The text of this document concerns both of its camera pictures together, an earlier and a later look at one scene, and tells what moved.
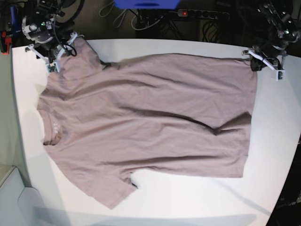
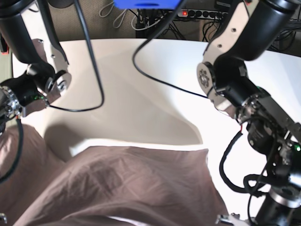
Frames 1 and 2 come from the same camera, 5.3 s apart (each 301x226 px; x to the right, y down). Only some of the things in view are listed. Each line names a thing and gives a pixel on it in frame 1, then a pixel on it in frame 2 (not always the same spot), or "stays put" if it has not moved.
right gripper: (273, 62) -> (234, 219)
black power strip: (207, 14) stays put
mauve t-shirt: (186, 115) -> (150, 186)
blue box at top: (146, 4) stays put
